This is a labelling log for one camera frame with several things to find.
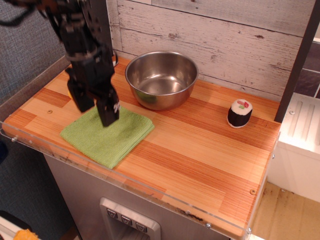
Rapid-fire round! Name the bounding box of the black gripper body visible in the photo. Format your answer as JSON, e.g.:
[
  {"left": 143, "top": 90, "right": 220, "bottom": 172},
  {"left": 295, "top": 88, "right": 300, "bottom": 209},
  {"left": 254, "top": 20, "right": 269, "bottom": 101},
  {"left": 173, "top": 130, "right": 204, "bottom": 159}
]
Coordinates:
[{"left": 66, "top": 44, "right": 117, "bottom": 101}]

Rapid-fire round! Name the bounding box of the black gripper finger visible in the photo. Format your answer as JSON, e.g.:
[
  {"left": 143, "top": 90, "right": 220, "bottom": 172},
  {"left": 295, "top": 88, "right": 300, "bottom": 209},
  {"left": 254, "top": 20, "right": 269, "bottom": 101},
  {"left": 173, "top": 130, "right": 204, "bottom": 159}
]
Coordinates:
[
  {"left": 67, "top": 81, "right": 95, "bottom": 113},
  {"left": 96, "top": 93, "right": 120, "bottom": 127}
]

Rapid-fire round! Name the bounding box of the green cloth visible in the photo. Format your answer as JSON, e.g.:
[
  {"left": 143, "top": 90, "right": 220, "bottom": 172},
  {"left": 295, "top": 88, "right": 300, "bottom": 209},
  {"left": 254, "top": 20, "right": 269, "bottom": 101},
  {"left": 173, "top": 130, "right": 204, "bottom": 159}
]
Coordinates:
[{"left": 60, "top": 107, "right": 155, "bottom": 169}]

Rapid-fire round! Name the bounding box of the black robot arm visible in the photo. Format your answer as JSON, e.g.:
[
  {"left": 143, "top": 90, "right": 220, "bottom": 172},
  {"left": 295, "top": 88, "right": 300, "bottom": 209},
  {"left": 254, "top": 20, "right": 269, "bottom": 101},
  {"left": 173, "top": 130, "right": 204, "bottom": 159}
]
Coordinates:
[{"left": 0, "top": 0, "right": 120, "bottom": 127}]

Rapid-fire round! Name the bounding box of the stainless steel bowl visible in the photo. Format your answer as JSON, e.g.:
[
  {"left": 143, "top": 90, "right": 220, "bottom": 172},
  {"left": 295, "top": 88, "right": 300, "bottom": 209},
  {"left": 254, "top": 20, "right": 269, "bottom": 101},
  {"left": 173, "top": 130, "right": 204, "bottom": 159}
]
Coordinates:
[{"left": 125, "top": 51, "right": 199, "bottom": 111}]

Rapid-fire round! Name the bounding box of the clear acrylic edge guard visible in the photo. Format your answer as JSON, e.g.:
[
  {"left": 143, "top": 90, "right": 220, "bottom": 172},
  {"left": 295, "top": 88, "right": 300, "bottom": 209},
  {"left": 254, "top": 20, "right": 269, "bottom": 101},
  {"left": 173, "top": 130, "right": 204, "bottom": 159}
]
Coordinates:
[{"left": 3, "top": 116, "right": 280, "bottom": 240}]

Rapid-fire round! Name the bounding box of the grey dispenser panel with buttons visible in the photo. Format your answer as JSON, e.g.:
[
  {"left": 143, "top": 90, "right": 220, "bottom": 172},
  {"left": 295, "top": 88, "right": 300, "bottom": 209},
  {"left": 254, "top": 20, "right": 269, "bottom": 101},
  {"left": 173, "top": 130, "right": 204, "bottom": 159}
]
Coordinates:
[{"left": 99, "top": 197, "right": 162, "bottom": 240}]

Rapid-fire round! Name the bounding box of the plush sushi roll toy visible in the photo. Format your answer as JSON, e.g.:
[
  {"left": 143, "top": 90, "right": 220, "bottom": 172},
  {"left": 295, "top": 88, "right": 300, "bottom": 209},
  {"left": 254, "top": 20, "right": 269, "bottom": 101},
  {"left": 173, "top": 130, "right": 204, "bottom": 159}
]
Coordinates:
[{"left": 227, "top": 99, "right": 253, "bottom": 128}]

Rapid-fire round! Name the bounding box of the yellow object bottom left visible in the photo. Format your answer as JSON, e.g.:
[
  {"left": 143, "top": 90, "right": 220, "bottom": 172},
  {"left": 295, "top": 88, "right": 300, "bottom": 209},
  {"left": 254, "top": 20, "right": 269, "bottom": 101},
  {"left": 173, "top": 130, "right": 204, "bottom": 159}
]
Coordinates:
[{"left": 13, "top": 229, "right": 39, "bottom": 240}]

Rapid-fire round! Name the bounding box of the white toy sink unit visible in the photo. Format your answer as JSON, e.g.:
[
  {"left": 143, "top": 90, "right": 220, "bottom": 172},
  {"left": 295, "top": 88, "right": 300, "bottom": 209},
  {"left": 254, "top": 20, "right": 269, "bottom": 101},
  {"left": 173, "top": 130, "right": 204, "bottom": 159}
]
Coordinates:
[{"left": 267, "top": 93, "right": 320, "bottom": 202}]

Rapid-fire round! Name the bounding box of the dark grey vertical post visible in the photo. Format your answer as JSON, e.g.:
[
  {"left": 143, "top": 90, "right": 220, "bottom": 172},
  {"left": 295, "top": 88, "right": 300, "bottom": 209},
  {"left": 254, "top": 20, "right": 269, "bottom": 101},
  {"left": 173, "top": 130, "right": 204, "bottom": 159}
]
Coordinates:
[{"left": 274, "top": 0, "right": 320, "bottom": 123}]

